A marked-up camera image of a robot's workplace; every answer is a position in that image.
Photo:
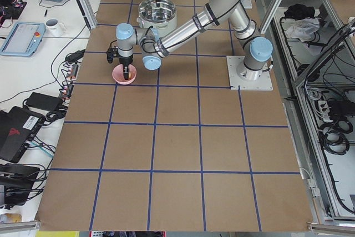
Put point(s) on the yellow cup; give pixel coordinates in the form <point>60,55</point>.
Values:
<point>10,218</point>

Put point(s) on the near blue teach pendant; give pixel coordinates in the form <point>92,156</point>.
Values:
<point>23,40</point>

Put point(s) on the black computer box red logo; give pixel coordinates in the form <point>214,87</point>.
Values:
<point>18,127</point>

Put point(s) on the black white cloth bundle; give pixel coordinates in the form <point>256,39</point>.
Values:
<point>305,25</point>

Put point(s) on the small black adapter left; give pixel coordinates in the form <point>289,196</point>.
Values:
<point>75,56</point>

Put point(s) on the pale green electric pot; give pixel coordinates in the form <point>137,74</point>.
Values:
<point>162,26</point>

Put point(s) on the white power strip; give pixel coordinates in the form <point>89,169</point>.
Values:
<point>324,111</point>

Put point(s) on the black device bottom left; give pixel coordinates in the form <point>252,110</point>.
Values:
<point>16,184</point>

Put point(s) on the pink bowl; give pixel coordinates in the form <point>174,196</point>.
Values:
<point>117,74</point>

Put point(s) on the aluminium frame right structure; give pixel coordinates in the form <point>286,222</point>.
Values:
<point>321,69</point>

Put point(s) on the circuit board with wires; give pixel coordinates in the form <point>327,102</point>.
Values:
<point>13,11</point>

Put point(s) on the black power brick on table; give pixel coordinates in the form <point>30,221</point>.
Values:
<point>43,102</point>

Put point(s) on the white mug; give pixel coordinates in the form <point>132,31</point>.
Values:
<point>56,28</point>

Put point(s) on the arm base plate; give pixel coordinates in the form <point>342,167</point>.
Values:
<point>241,78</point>
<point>247,4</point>

